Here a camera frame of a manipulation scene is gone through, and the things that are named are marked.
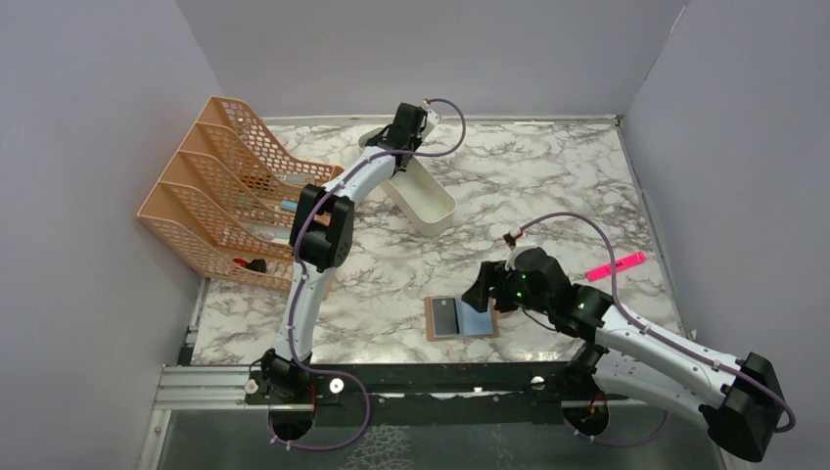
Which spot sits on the blue item in organizer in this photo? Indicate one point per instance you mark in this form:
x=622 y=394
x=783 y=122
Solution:
x=287 y=206

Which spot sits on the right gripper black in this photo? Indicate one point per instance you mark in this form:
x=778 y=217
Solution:
x=491 y=273

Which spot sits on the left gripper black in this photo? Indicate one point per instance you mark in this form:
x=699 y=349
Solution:
x=414 y=140

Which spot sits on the orange mesh file organizer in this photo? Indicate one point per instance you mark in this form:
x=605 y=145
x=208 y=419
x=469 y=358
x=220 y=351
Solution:
x=216 y=198

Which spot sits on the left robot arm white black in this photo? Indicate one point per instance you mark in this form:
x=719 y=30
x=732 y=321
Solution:
x=321 y=239

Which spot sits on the brown leather card holder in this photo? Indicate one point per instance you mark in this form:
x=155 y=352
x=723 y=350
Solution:
x=473 y=325

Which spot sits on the white oblong plastic tray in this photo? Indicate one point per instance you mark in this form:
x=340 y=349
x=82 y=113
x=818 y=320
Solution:
x=422 y=199

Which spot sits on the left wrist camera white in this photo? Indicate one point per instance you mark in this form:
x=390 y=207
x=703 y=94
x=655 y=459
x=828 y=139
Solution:
x=430 y=120

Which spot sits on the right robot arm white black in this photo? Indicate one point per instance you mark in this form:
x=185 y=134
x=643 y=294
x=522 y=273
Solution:
x=737 y=401

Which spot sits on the red black item in organizer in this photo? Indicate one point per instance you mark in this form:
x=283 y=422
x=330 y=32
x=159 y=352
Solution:
x=255 y=264

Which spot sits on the pink highlighter marker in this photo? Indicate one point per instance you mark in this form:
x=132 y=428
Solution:
x=621 y=264

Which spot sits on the black mounting rail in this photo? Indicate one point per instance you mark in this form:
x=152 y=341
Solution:
x=423 y=394

